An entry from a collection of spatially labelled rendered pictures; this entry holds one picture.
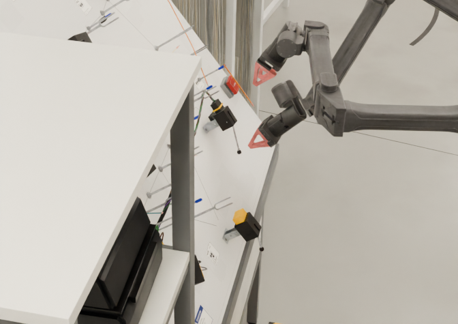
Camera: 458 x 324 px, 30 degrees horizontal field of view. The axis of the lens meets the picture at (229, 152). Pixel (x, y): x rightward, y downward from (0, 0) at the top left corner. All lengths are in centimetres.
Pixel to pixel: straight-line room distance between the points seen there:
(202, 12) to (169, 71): 182
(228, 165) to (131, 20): 52
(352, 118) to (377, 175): 236
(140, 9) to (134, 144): 143
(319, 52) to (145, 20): 59
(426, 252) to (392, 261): 17
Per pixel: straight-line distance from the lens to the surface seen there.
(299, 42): 232
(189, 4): 318
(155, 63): 139
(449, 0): 253
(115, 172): 115
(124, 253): 141
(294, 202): 410
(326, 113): 202
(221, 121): 255
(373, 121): 200
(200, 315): 222
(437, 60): 545
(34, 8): 221
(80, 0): 238
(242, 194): 261
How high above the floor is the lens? 253
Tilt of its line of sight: 35 degrees down
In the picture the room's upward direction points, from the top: 1 degrees clockwise
